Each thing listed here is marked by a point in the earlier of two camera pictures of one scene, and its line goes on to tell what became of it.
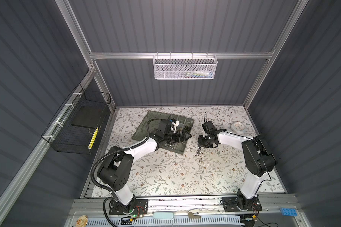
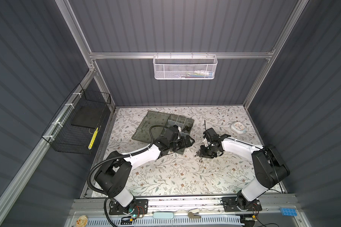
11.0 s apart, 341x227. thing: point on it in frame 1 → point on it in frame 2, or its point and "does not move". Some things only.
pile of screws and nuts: [198, 152] does not move
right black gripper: [200, 142] → [202, 153]
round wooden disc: [82, 221] does not move
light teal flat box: [163, 215] does not move
